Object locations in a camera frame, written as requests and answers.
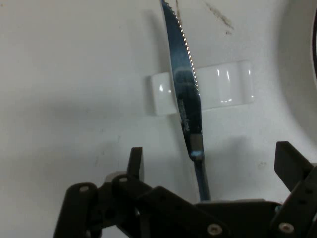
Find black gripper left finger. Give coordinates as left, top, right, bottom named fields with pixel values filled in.
left=53, top=146, right=231, bottom=238

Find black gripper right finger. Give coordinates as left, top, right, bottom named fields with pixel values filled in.
left=270, top=141, right=317, bottom=238

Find silver serrated table knife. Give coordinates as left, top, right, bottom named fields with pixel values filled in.
left=160, top=0, right=211, bottom=202

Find white ceramic cutlery rest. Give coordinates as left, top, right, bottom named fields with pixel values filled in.
left=144, top=59, right=255, bottom=117

